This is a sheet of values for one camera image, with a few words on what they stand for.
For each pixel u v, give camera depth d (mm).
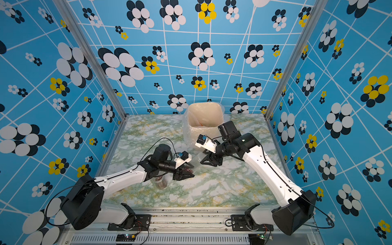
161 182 823
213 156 605
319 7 679
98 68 914
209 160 611
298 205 376
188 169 767
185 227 735
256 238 705
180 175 693
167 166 696
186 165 748
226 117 861
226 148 586
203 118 990
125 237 722
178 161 693
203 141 597
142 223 733
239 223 722
